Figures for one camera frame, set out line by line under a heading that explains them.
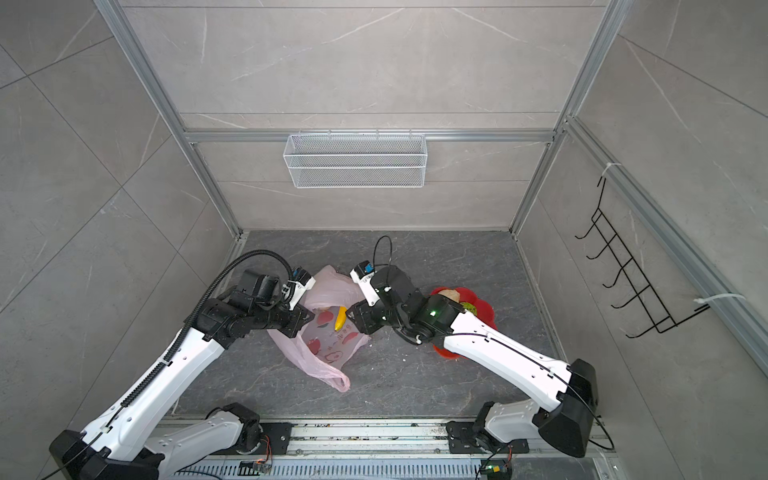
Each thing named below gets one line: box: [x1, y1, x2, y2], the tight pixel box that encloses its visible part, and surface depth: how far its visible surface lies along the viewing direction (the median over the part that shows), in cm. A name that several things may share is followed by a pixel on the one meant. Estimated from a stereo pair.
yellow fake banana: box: [334, 306, 348, 332], surface depth 95 cm
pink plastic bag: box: [268, 265, 340, 393], surface depth 71 cm
